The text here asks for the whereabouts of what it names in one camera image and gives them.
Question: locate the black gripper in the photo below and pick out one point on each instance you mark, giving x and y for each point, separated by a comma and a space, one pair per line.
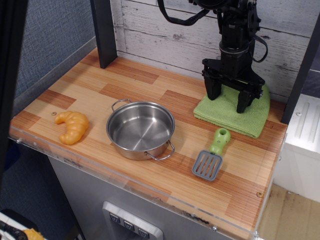
235, 71

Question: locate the green towel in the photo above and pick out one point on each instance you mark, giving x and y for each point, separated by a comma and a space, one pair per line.
222, 112

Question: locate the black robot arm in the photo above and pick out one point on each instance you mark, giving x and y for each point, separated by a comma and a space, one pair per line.
238, 23

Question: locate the clear acrylic table guard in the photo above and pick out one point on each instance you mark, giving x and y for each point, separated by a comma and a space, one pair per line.
164, 193

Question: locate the green grey toy spatula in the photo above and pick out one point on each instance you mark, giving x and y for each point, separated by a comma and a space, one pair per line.
208, 162

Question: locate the white aluminium side block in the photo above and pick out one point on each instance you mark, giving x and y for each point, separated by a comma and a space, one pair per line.
303, 132

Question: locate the stainless steel pot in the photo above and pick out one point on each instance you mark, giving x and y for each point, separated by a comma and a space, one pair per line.
141, 130

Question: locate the orange plastic croissant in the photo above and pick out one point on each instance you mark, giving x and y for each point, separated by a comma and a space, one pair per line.
76, 125

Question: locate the silver button control panel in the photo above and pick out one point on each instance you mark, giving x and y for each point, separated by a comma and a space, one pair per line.
131, 222

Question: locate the yellow black object bottom left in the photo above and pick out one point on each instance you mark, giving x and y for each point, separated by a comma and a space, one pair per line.
17, 234

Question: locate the black right vertical post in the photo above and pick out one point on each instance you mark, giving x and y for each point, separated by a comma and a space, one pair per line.
304, 21

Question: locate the black vertical post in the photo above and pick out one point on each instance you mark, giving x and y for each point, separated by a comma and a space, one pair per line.
304, 21
104, 31

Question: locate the black left vertical post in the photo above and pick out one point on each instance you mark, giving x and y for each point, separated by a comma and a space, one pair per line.
104, 31

